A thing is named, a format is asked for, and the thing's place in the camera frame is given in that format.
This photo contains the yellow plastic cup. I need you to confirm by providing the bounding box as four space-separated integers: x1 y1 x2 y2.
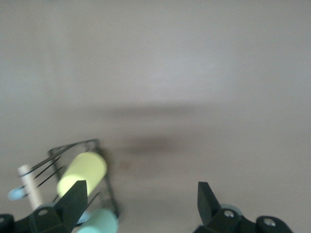
56 151 108 199

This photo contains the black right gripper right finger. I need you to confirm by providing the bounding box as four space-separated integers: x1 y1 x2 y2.
194 181 294 233

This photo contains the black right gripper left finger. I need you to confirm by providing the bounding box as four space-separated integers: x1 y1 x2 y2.
0 180 88 233

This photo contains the black wire cup holder rack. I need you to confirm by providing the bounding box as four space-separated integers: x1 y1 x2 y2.
8 138 121 225

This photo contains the pale green plastic cup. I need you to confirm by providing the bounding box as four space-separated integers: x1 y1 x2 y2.
79 209 119 233

